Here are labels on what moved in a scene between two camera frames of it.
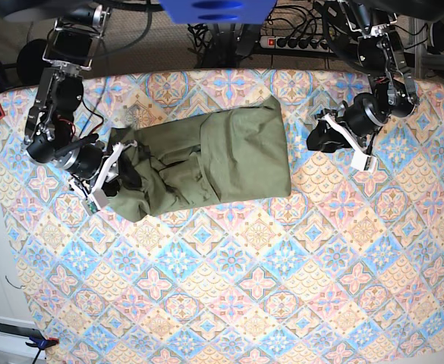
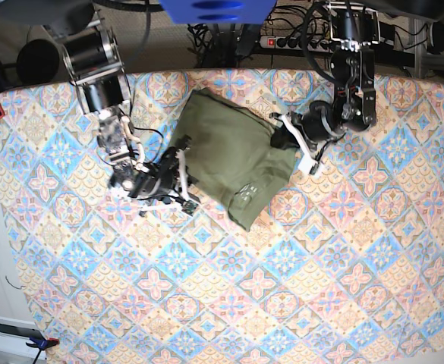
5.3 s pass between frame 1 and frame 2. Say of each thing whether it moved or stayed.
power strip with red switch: stayed
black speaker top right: stayed
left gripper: moved
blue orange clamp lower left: stayed
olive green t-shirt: moved
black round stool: stayed
